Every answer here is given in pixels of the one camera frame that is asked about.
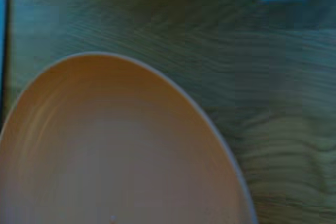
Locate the orange round plate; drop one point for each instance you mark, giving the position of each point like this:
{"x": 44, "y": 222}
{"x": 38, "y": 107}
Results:
{"x": 118, "y": 150}

